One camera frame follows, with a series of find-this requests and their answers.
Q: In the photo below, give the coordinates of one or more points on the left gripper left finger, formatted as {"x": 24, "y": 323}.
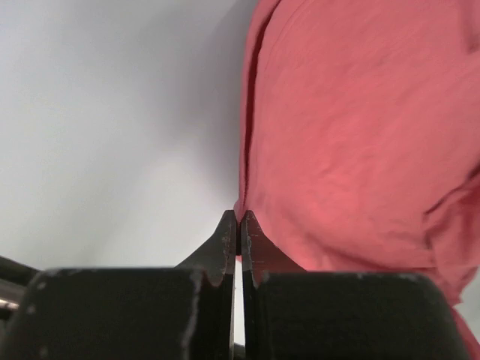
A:
{"x": 180, "y": 312}

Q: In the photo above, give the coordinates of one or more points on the pink t shirt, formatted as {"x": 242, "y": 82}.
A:
{"x": 360, "y": 138}

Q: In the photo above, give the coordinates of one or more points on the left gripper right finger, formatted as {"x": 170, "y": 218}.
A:
{"x": 291, "y": 313}

